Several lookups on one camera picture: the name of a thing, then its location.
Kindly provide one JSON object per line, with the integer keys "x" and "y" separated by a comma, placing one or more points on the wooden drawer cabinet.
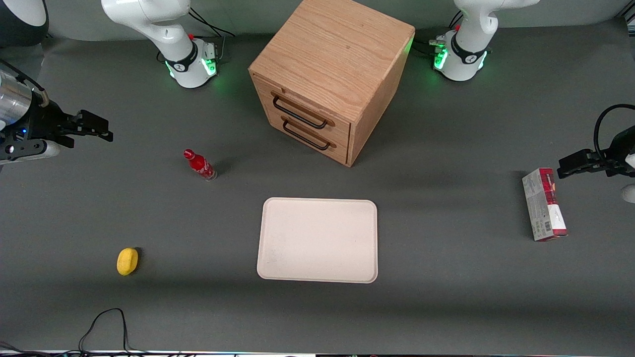
{"x": 342, "y": 49}

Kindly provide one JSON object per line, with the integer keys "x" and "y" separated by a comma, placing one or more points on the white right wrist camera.
{"x": 34, "y": 150}

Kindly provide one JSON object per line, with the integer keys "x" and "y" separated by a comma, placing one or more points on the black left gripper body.
{"x": 621, "y": 148}

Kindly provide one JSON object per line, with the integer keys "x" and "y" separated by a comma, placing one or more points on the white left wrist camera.
{"x": 630, "y": 193}

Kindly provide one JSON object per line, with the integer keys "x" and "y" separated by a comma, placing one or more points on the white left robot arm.
{"x": 469, "y": 44}

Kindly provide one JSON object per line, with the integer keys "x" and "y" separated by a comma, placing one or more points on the red and grey carton box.
{"x": 543, "y": 206}

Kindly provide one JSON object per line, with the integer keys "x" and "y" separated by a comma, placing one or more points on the beige rectangular tray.
{"x": 317, "y": 240}

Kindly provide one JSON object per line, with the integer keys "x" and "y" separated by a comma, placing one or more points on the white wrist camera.
{"x": 630, "y": 193}
{"x": 34, "y": 150}

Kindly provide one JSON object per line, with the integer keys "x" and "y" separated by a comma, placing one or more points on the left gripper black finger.
{"x": 578, "y": 163}

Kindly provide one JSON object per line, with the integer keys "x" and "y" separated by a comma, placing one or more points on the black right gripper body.
{"x": 40, "y": 125}

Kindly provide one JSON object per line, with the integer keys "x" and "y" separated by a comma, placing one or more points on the small red bottle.
{"x": 201, "y": 166}

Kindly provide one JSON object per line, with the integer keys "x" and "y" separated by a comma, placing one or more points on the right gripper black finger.
{"x": 92, "y": 124}

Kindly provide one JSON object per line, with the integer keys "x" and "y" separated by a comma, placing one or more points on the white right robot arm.
{"x": 168, "y": 34}

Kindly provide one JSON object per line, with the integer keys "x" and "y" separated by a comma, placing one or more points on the yellow lemon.
{"x": 127, "y": 261}

